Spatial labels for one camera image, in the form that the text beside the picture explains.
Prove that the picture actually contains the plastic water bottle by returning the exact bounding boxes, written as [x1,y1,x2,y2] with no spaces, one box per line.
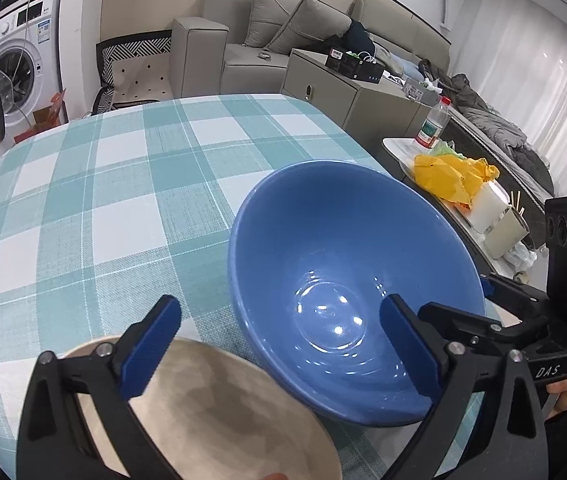
[415,96,451,148]

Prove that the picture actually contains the left hand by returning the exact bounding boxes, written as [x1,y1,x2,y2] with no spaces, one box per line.
[261,472,289,480]

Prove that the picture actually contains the grey cushion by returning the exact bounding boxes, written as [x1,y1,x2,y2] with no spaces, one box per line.
[244,0,289,48]
[266,0,352,55]

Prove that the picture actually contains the black patterned chair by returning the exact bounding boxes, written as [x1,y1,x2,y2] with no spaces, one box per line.
[92,29,173,115]

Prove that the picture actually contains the white takeaway container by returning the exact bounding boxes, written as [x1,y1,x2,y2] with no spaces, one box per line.
[467,181,510,233]

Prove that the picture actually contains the red cardboard box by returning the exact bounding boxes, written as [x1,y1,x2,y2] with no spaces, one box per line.
[14,90,66,144]

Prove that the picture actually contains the grey cushion right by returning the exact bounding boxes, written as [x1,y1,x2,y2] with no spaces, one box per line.
[266,0,352,55]

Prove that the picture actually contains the grey cushion left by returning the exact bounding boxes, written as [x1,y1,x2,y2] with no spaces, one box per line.
[244,0,289,48]

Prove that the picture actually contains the grey blanket on bed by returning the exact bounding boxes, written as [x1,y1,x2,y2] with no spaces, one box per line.
[418,58,555,197]

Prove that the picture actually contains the grey side cabinet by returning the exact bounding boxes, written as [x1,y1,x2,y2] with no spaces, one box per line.
[282,49,430,152]

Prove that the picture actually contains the beige plate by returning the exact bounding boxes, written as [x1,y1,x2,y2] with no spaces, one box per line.
[58,335,344,480]

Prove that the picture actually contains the black box on cabinet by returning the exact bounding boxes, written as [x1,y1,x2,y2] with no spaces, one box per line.
[326,48,385,84]

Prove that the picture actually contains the yellow plastic bag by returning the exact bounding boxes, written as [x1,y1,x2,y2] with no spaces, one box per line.
[413,154,499,208]

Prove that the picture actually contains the teal checked tablecloth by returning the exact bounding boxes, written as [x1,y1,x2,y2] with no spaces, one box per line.
[0,93,503,480]

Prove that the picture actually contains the white washing machine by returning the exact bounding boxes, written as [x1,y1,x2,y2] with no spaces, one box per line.
[0,0,62,148]

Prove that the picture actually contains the grey sofa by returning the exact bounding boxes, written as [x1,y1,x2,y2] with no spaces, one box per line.
[169,0,451,98]

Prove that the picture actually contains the white tray side table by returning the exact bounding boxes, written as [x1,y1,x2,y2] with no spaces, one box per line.
[382,138,545,250]

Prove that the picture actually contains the blue bowl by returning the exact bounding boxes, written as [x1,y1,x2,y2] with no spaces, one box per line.
[228,160,484,427]

